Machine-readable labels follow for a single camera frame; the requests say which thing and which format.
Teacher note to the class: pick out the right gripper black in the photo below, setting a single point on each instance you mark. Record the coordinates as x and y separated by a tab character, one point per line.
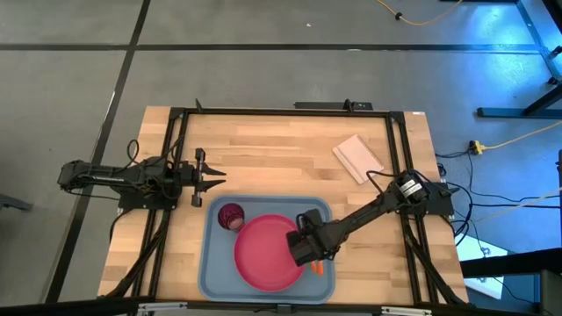
307	250

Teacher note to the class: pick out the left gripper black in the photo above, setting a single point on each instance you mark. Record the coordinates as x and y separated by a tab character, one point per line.
199	175

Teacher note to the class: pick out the red faceted plastic cup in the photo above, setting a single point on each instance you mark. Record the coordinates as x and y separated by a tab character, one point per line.
231	216

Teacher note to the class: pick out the pink round plate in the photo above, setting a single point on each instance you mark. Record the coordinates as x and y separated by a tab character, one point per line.
263	254

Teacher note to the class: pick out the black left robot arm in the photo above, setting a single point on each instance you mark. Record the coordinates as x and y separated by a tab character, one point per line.
110	177

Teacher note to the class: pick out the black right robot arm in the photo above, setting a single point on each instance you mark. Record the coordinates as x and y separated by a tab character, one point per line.
364	213

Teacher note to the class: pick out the blue-grey plastic tray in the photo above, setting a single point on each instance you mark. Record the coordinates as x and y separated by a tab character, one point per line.
215	263

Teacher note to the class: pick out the black power strip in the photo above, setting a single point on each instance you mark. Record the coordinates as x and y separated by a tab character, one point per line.
325	105

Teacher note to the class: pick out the white sheet on floor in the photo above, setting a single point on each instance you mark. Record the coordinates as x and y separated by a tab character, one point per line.
478	252

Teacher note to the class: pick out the black crossbar with silver brackets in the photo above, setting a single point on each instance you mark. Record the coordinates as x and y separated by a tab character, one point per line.
66	307

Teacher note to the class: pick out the grey object on floor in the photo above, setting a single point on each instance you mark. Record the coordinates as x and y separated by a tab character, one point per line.
13	203

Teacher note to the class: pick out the black aluminium table frame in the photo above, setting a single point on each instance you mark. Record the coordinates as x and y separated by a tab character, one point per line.
285	112

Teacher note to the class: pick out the black neighbouring table frame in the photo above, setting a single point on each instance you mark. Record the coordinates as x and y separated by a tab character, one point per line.
518	112

